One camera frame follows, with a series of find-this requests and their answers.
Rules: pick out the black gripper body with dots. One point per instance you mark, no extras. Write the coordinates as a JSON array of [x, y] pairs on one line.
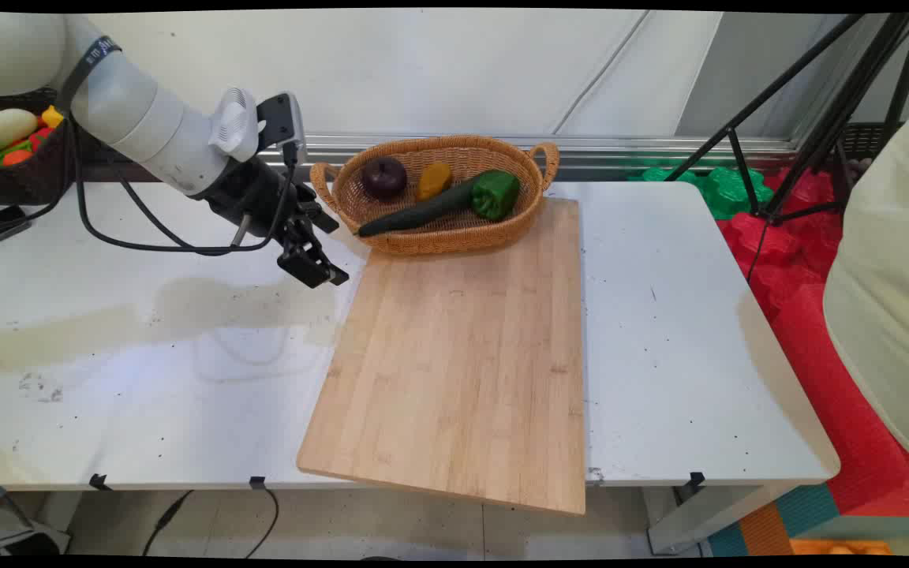
[[253, 193]]

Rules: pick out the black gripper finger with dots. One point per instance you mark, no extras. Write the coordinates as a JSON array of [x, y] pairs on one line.
[[320, 218], [308, 262]]

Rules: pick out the dark green toy cucumber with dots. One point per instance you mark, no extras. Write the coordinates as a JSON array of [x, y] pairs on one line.
[[415, 214]]

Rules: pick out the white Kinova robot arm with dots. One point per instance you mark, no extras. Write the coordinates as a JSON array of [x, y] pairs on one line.
[[131, 102]]

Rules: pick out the white round vented wrist disc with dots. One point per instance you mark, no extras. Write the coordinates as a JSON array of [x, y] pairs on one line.
[[233, 122]]

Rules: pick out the dark purple toy onion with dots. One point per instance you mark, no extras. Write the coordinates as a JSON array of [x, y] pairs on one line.
[[383, 177]]

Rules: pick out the yellow-orange toy vegetable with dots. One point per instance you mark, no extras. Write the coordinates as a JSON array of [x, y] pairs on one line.
[[432, 181]]

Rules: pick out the green toy bell pepper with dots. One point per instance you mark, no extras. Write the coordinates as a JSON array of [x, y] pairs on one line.
[[495, 195]]

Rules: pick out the bamboo wooden cutting board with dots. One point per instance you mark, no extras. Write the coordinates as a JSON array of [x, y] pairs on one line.
[[454, 363]]

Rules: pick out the small yellow toy pepper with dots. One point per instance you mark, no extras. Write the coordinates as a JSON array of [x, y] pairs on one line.
[[52, 117]]

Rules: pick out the red toy vegetable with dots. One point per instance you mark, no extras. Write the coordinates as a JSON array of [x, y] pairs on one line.
[[42, 137]]

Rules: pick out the dark woven storage basket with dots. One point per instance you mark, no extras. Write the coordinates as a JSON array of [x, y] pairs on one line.
[[24, 181]]

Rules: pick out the orange toy vegetable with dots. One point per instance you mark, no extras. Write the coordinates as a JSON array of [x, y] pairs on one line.
[[17, 157]]

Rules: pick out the pale white-green toy squash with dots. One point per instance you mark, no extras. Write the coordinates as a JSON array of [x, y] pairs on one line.
[[3, 128]]

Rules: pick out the grey bag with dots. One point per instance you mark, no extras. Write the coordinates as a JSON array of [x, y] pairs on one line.
[[16, 535]]

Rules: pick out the white table leg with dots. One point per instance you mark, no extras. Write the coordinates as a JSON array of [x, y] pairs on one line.
[[699, 521]]

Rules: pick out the black tripod stand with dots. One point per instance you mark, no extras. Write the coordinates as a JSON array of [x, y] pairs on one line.
[[833, 118]]

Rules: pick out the orange foam floor tile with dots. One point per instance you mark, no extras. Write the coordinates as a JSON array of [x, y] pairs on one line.
[[766, 530]]

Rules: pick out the red foam floor mat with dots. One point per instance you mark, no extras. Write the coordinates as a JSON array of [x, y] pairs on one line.
[[841, 410]]

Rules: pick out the black mesh crate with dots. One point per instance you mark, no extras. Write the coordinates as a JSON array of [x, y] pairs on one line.
[[869, 142]]

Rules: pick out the teal foam floor tile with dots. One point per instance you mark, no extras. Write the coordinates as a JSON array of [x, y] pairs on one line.
[[806, 509]]

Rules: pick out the cream fabric garment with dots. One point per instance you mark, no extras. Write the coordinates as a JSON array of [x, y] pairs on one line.
[[888, 276]]

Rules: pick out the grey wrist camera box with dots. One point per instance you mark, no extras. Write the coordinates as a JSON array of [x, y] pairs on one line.
[[282, 120]]

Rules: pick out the aluminium window rail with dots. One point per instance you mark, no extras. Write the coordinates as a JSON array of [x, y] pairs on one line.
[[620, 146]]

